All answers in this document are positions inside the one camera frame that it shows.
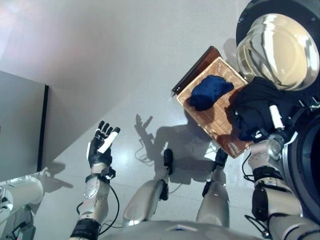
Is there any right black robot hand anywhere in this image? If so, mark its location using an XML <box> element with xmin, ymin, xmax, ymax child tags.
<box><xmin>259</xmin><ymin>104</ymin><xmax>298</xmax><ymax>146</ymax></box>

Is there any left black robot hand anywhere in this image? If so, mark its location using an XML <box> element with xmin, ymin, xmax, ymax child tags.
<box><xmin>86</xmin><ymin>120</ymin><xmax>121</xmax><ymax>173</ymax></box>

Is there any black garment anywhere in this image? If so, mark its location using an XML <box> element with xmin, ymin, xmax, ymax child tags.
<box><xmin>231</xmin><ymin>76</ymin><xmax>300</xmax><ymax>142</ymax></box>

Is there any blue garment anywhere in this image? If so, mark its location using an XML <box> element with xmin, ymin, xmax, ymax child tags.
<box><xmin>188</xmin><ymin>74</ymin><xmax>235</xmax><ymax>112</ymax></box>

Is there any woven wicker basket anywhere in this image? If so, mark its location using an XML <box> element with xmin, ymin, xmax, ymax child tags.
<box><xmin>176</xmin><ymin>56</ymin><xmax>253</xmax><ymax>160</ymax></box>

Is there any round glass washer door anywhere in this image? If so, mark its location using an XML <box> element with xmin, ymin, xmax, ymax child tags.
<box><xmin>234</xmin><ymin>0</ymin><xmax>320</xmax><ymax>106</ymax></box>

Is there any grey cabinet with black edge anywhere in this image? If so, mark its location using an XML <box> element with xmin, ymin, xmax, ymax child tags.
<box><xmin>0</xmin><ymin>70</ymin><xmax>50</xmax><ymax>183</ymax></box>

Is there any white cylindrical object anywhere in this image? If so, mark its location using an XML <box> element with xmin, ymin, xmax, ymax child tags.
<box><xmin>0</xmin><ymin>177</ymin><xmax>45</xmax><ymax>210</ymax></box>

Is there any dark brown wooden stool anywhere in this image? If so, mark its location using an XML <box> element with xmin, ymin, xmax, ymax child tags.
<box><xmin>171</xmin><ymin>45</ymin><xmax>222</xmax><ymax>97</ymax></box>

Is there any right silver robot leg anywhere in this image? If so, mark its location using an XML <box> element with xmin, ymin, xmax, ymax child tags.
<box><xmin>196</xmin><ymin>147</ymin><xmax>230</xmax><ymax>228</ymax></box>

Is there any silver robot torso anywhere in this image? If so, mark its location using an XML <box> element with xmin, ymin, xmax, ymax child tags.
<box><xmin>99</xmin><ymin>218</ymin><xmax>271</xmax><ymax>240</ymax></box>

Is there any grey equipment stand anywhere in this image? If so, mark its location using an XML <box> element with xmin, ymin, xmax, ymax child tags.
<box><xmin>0</xmin><ymin>204</ymin><xmax>36</xmax><ymax>240</ymax></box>

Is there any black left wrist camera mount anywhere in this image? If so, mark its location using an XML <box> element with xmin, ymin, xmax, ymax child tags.
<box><xmin>101</xmin><ymin>167</ymin><xmax>116</xmax><ymax>180</ymax></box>

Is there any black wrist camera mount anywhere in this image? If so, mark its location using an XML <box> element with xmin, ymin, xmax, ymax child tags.
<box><xmin>251</xmin><ymin>128</ymin><xmax>269</xmax><ymax>143</ymax></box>
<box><xmin>101</xmin><ymin>167</ymin><xmax>116</xmax><ymax>180</ymax></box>

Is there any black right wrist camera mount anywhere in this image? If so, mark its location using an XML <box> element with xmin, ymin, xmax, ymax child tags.
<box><xmin>251</xmin><ymin>128</ymin><xmax>269</xmax><ymax>143</ymax></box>

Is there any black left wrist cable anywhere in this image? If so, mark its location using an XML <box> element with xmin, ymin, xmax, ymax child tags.
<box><xmin>76</xmin><ymin>184</ymin><xmax>120</xmax><ymax>230</ymax></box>

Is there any thin floor cable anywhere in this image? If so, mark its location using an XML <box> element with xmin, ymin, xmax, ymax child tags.
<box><xmin>167</xmin><ymin>182</ymin><xmax>185</xmax><ymax>195</ymax></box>

